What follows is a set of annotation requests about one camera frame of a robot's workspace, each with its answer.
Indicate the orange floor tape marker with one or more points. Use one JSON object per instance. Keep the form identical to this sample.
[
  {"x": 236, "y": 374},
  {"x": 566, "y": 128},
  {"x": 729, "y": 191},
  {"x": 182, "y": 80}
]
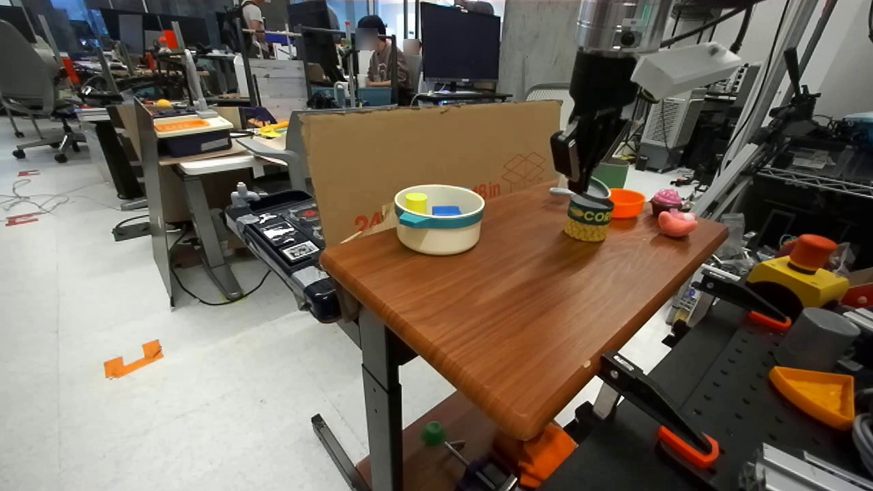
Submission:
[{"x": 132, "y": 363}]

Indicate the aluminium extrusion rail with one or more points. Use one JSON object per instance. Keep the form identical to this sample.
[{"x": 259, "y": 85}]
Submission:
[{"x": 799, "y": 466}]

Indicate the black perforated breadboard table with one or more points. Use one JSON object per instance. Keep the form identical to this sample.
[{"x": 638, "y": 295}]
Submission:
[{"x": 727, "y": 382}]

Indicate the black equipment tray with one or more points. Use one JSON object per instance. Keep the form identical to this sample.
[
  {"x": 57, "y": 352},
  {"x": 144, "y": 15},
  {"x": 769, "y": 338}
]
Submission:
[{"x": 282, "y": 235}]

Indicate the white panel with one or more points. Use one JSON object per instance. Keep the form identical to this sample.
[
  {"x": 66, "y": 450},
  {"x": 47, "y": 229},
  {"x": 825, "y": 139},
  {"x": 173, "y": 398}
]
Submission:
[{"x": 536, "y": 50}]

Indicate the pink plush toy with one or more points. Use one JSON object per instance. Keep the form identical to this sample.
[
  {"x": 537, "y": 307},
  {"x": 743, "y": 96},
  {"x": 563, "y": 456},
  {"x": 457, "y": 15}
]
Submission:
[{"x": 678, "y": 224}]

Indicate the orange topped device box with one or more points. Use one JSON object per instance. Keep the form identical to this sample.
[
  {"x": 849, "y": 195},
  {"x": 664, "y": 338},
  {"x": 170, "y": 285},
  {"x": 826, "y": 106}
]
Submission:
[{"x": 192, "y": 131}]

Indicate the grey swivel chair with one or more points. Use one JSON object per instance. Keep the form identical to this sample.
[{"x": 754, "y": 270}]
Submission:
[{"x": 31, "y": 82}]

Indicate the yellow emergency stop button box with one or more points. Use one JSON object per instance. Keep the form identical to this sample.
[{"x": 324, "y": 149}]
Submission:
[{"x": 799, "y": 277}]

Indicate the orange plastic bracket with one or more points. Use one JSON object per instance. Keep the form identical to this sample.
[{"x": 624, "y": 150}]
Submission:
[{"x": 547, "y": 453}]

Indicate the brown cardboard board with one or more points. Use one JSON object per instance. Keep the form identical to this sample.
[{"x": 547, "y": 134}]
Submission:
[{"x": 410, "y": 146}]

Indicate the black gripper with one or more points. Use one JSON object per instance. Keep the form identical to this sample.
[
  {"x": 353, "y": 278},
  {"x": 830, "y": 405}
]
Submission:
[{"x": 601, "y": 90}]

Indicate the grey wrist camera bar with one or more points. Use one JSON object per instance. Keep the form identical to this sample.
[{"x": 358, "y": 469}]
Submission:
[{"x": 684, "y": 72}]

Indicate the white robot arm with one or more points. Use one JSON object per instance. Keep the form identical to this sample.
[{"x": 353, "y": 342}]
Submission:
[{"x": 627, "y": 23}]

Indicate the wooden table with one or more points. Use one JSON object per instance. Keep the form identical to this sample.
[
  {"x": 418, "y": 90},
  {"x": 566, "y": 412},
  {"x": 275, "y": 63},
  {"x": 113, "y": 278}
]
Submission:
[{"x": 507, "y": 310}]

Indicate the seated person dark hair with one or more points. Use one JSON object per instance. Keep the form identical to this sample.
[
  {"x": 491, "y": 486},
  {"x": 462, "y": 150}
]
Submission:
[{"x": 382, "y": 59}]

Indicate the light grey cylinder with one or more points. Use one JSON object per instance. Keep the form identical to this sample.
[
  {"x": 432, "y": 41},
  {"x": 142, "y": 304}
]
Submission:
[{"x": 819, "y": 337}]

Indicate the yellow corn can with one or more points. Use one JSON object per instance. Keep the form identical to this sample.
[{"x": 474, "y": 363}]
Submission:
[{"x": 588, "y": 222}]

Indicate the black metal equipment frame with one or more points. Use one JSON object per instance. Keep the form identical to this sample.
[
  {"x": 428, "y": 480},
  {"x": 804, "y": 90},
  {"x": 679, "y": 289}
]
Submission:
[{"x": 807, "y": 180}]

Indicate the grey desk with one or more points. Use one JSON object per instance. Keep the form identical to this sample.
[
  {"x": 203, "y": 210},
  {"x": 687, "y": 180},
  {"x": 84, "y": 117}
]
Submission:
[{"x": 195, "y": 180}]

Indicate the grey round plastic lid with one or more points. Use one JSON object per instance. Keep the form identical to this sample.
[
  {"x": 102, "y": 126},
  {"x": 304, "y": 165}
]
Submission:
[{"x": 601, "y": 191}]

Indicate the green knob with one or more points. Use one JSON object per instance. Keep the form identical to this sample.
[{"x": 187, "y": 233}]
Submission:
[{"x": 433, "y": 434}]

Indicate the yellow toy block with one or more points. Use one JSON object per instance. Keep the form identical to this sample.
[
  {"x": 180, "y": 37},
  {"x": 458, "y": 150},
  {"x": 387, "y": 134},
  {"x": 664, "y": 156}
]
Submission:
[{"x": 414, "y": 202}]

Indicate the orange plastic wedge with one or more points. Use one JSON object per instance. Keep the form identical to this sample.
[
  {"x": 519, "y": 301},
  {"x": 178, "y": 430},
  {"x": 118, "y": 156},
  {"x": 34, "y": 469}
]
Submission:
[{"x": 819, "y": 397}]

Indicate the black monitor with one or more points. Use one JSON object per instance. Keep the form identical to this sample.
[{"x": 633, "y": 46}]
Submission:
[{"x": 458, "y": 44}]

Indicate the blue toy block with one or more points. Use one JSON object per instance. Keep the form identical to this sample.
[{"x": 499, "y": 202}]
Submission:
[{"x": 446, "y": 210}]

